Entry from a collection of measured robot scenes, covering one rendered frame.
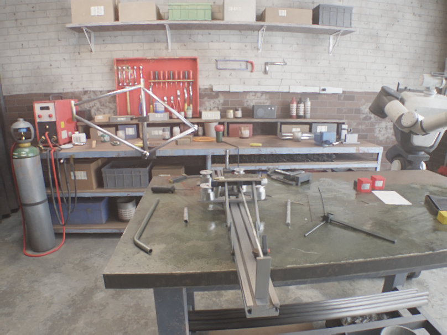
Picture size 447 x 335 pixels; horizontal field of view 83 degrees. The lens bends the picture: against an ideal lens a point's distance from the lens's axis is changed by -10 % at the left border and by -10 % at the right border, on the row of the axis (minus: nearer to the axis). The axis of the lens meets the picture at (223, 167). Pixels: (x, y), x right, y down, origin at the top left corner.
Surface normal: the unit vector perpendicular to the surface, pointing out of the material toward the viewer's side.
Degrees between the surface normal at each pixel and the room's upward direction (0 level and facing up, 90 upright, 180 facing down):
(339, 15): 90
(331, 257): 0
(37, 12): 90
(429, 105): 56
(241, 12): 90
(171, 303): 90
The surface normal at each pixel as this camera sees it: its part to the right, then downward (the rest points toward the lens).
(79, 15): 0.06, 0.24
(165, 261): 0.00, -0.97
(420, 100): -0.22, -0.33
